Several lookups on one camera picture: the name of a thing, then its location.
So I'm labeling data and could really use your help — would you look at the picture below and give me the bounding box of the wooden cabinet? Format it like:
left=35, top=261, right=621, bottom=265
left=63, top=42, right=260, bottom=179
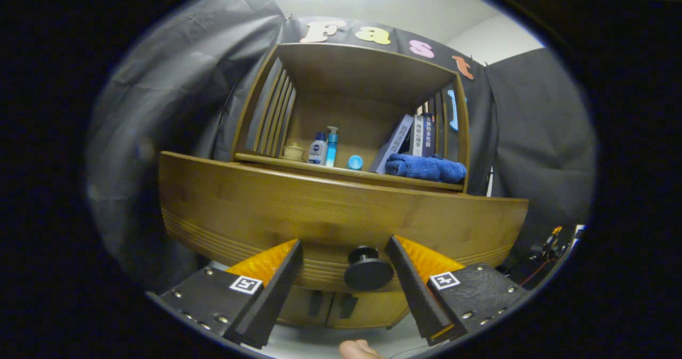
left=210, top=42, right=472, bottom=330

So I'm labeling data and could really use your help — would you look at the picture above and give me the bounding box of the black backdrop cloth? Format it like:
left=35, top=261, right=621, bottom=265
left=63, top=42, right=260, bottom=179
left=85, top=0, right=597, bottom=290

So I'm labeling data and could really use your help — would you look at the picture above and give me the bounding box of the black equipment with cables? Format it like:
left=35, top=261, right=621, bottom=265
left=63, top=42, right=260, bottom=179
left=519, top=225, right=579, bottom=288

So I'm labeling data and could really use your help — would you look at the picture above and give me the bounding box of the grey leaning book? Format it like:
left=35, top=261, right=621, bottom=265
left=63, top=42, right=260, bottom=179
left=369, top=114, right=415, bottom=174

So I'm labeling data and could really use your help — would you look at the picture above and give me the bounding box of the white lotion bottle blue cap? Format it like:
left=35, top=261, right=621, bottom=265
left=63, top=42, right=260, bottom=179
left=308, top=132, right=328, bottom=166

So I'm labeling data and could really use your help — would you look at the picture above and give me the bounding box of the white spine book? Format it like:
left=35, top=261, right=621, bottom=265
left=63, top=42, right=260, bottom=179
left=411, top=115, right=425, bottom=157

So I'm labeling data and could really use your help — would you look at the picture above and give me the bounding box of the wooden cabinet door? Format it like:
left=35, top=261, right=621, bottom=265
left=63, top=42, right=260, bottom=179
left=277, top=286, right=335, bottom=328
left=326, top=290, right=410, bottom=329

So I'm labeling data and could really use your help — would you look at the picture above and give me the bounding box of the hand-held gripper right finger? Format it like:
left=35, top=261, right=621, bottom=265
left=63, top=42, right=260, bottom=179
left=385, top=235, right=528, bottom=346

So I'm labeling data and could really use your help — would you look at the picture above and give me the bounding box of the blue pump bottle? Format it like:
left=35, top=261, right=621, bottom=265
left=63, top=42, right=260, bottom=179
left=325, top=126, right=339, bottom=168

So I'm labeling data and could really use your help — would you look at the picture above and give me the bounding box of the black round drawer knob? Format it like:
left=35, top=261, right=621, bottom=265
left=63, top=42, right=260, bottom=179
left=344, top=246, right=395, bottom=291

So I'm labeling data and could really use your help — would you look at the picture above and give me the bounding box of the wooden drawer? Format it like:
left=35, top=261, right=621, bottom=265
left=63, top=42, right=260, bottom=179
left=158, top=151, right=530, bottom=294

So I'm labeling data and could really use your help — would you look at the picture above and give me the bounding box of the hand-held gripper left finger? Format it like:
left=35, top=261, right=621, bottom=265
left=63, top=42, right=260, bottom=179
left=147, top=239, right=304, bottom=349

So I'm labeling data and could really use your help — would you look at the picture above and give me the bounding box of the folded blue towel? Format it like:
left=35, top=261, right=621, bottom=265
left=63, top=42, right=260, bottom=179
left=385, top=153, right=468, bottom=184

